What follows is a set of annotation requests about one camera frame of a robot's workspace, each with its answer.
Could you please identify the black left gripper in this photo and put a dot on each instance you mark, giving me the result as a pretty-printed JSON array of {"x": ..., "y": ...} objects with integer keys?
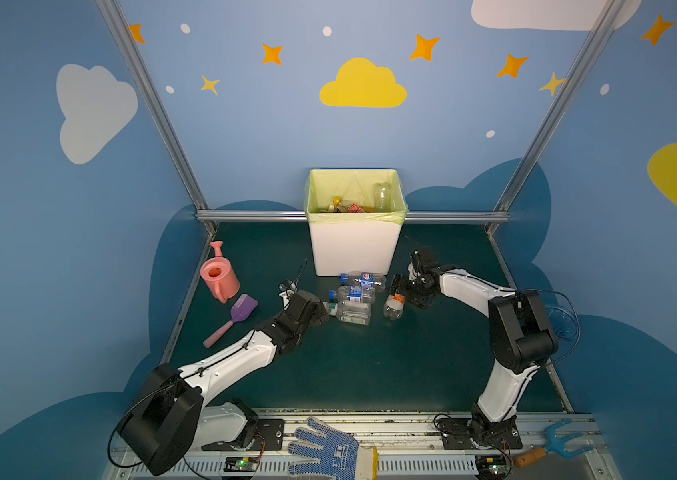
[{"x": 313, "y": 312}]

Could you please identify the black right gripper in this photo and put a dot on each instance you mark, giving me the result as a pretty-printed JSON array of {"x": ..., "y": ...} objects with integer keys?
[{"x": 409, "y": 288}]

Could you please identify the orange cap clear bottle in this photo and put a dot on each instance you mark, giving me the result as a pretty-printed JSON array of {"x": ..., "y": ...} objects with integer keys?
[{"x": 394, "y": 306}]

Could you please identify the clear unlabelled wide bottle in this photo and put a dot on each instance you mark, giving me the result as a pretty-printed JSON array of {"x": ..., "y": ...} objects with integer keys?
[{"x": 382, "y": 197}]

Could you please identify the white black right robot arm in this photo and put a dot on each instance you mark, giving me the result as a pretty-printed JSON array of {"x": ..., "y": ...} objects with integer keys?
[{"x": 521, "y": 340}]

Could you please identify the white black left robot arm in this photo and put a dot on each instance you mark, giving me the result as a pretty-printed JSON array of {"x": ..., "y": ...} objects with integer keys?
[{"x": 171, "y": 414}]

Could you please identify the white plastic trash bin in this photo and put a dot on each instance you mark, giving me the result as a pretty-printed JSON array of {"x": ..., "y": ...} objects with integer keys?
[{"x": 345, "y": 243}]

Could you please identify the green bin liner bag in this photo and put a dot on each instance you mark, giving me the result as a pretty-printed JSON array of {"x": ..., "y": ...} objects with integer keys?
[{"x": 354, "y": 185}]

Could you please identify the clear white cap wide bottle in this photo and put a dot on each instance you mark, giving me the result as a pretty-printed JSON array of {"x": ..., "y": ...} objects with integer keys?
[{"x": 350, "y": 312}]

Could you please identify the purple plastic object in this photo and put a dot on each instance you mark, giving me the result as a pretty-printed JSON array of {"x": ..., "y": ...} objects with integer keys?
[{"x": 240, "y": 311}]

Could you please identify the yellow cap red label bottle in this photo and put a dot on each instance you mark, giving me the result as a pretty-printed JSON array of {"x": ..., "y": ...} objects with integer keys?
[{"x": 339, "y": 205}]

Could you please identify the pink watering can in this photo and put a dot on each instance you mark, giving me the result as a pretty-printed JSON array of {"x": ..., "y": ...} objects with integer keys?
[{"x": 219, "y": 276}]

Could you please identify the blue dotted work glove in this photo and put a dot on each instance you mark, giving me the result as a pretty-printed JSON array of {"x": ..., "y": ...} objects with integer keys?
[{"x": 324, "y": 452}]

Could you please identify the green circuit board left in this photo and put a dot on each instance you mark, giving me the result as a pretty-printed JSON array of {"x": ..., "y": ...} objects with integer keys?
[{"x": 241, "y": 465}]

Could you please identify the circuit board right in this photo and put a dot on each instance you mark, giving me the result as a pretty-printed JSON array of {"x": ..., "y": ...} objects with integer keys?
[{"x": 492, "y": 467}]

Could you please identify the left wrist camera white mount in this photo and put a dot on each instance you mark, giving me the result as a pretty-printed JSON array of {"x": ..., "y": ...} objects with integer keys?
[{"x": 287, "y": 289}]

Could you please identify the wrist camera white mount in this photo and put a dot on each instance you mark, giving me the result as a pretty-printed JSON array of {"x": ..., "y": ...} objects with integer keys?
[
  {"x": 422, "y": 265},
  {"x": 287, "y": 289}
]

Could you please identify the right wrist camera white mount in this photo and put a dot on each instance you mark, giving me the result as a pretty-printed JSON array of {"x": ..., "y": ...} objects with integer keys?
[{"x": 422, "y": 265}]

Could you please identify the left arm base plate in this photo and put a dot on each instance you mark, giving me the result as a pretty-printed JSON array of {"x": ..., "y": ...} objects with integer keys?
[{"x": 266, "y": 434}]

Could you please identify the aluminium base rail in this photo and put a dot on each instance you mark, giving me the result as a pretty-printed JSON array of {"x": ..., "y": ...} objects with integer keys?
[{"x": 406, "y": 445}]

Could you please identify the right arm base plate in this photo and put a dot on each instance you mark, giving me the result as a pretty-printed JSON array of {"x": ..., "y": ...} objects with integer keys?
[{"x": 467, "y": 433}]

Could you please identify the blue garden fork wooden handle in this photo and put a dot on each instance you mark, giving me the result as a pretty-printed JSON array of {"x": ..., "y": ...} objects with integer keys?
[{"x": 555, "y": 445}]

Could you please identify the aluminium frame right post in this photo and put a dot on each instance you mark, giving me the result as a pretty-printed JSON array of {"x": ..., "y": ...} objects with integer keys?
[{"x": 595, "y": 42}]

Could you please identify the aluminium frame post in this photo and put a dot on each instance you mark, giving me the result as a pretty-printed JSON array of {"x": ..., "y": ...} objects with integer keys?
[
  {"x": 120, "y": 30},
  {"x": 595, "y": 42}
]

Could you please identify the aluminium frame left post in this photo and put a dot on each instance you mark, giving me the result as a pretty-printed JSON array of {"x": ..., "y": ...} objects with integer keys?
[{"x": 120, "y": 30}]

